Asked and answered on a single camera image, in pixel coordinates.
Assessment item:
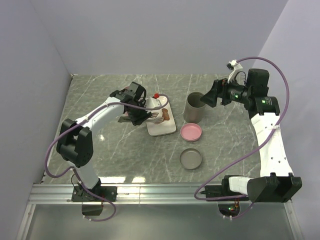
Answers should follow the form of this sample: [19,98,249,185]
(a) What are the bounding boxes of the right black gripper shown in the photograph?
[200,74,252,108]

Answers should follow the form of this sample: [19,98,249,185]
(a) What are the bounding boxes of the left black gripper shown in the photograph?
[127,99,153,126]

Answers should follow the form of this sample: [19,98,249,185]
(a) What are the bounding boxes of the metal food tongs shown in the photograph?
[118,112,164,126]

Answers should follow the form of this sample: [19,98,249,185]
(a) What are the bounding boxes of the brown sausage piece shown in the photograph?
[161,108,170,121]

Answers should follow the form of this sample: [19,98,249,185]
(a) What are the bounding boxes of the white rectangular plate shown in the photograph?
[146,103,177,137]

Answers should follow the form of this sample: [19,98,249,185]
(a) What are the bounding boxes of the pink cylindrical container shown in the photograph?
[124,86,132,116]

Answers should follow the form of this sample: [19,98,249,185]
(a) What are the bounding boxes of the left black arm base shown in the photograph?
[71,185,118,202]

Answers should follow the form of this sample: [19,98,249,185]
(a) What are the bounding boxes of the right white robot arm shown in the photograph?
[200,68,302,203]

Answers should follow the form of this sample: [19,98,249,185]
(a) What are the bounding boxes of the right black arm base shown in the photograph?
[200,185,249,202]

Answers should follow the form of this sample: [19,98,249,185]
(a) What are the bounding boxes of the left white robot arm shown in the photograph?
[56,82,152,201]

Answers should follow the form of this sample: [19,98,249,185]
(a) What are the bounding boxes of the grey cylindrical container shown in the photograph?
[183,92,206,124]

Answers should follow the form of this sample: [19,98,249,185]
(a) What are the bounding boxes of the pink round lid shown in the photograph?
[180,123,202,142]

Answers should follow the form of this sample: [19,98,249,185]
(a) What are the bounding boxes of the grey round lid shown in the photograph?
[179,148,203,170]

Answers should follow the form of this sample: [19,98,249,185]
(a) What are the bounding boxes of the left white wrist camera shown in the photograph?
[145,96,162,111]

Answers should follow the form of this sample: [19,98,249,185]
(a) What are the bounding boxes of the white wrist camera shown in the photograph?
[226,59,243,83]
[145,96,162,111]

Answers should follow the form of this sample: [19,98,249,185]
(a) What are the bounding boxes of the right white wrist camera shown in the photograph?
[226,59,243,83]

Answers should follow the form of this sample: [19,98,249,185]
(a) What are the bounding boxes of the aluminium rail frame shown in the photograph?
[27,182,293,206]

